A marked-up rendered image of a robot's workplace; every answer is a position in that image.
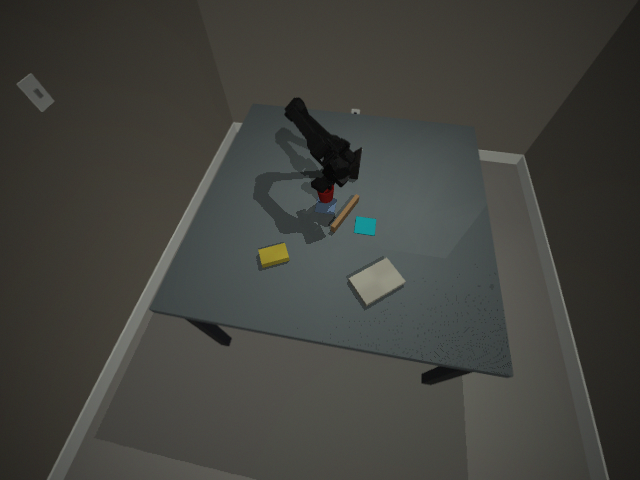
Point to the grey flat bar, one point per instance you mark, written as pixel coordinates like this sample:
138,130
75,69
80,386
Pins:
376,281

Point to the tan wooden plank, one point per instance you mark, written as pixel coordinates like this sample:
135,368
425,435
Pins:
344,213

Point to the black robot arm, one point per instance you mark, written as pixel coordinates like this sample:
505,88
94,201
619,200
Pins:
321,143

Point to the red cup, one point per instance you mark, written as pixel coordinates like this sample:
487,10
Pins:
327,195

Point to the olive yellow box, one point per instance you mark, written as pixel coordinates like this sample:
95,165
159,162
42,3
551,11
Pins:
273,255

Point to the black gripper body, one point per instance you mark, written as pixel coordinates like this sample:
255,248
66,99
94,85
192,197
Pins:
321,184

